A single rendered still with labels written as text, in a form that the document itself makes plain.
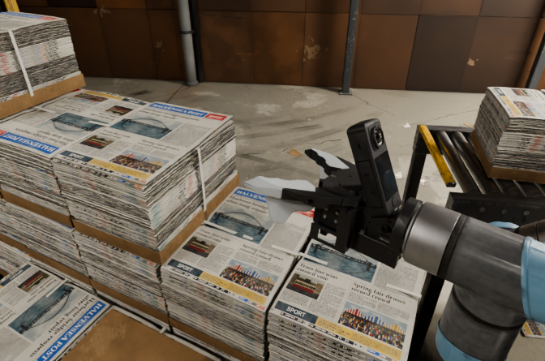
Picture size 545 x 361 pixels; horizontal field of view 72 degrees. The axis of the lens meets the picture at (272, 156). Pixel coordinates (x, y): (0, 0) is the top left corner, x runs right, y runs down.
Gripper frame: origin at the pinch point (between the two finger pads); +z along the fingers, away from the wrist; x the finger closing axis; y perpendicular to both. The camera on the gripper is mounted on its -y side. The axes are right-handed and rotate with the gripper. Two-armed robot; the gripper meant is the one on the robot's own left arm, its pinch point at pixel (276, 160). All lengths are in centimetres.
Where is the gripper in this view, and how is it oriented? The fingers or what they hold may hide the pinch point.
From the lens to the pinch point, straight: 53.9
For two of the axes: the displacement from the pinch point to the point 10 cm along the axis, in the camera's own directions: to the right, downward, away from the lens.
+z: -8.0, -3.1, 5.2
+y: -0.8, 9.1, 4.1
